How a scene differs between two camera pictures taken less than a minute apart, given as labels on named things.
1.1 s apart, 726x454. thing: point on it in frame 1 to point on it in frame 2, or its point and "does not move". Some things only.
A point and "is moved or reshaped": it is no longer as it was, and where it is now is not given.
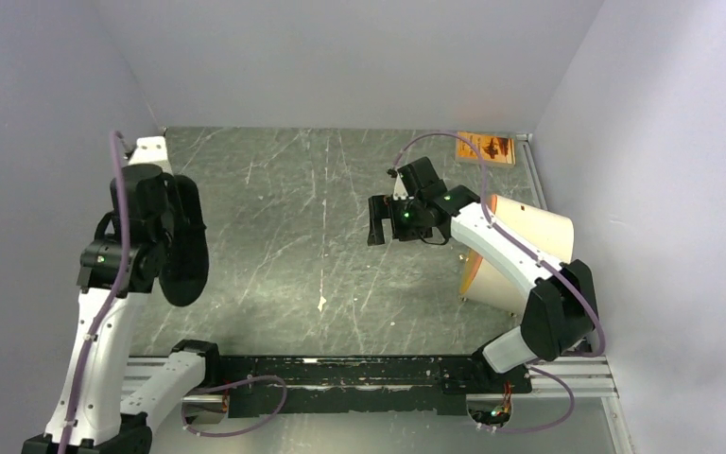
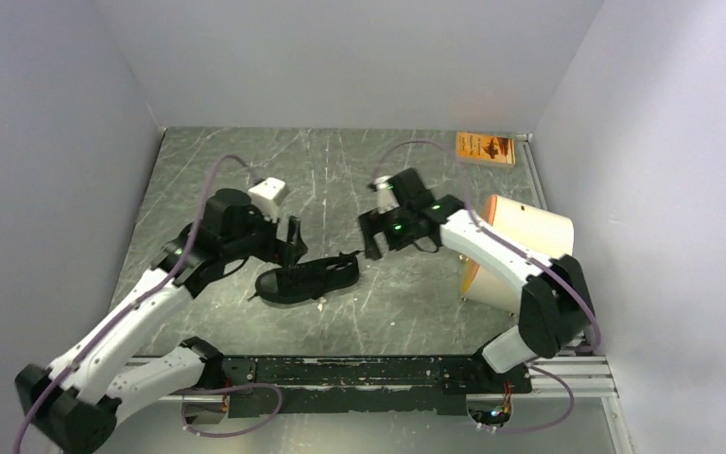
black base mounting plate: (357, 385) does not move
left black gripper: (169, 180) to (273, 251)
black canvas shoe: (185, 270) is moved or reshaped
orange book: (495, 149) does not move
